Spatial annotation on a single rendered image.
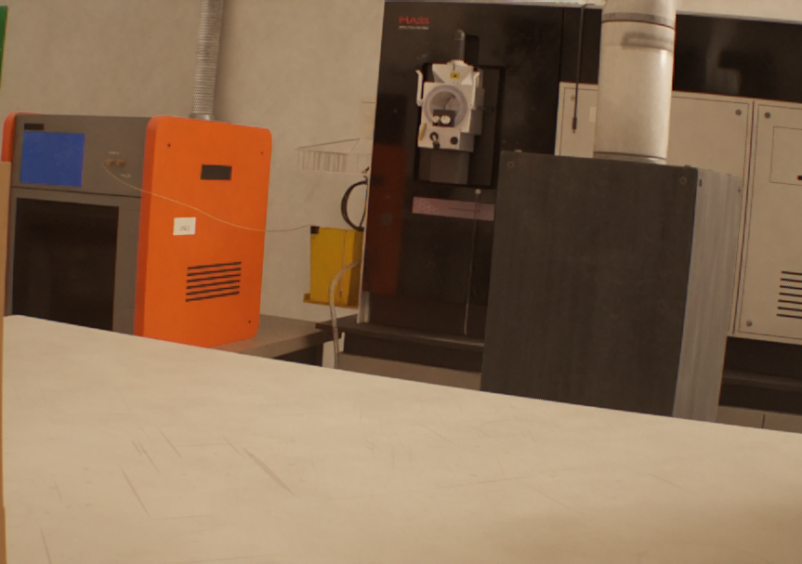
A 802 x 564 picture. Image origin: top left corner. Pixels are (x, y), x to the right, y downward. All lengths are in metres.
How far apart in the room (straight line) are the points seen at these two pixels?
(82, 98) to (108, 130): 2.25
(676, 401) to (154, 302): 0.99
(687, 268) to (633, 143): 0.18
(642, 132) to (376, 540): 0.86
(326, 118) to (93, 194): 1.78
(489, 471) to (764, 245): 1.53
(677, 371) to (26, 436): 0.76
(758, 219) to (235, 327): 1.05
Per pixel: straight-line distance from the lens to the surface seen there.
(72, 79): 4.17
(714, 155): 2.10
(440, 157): 2.14
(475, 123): 2.15
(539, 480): 0.60
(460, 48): 2.16
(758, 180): 2.09
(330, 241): 2.32
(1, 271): 0.27
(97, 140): 1.89
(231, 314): 2.09
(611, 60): 1.28
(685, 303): 1.17
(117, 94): 4.03
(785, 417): 2.06
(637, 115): 1.27
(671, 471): 0.65
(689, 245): 1.16
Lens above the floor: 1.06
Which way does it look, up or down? 6 degrees down
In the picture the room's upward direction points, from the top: 5 degrees clockwise
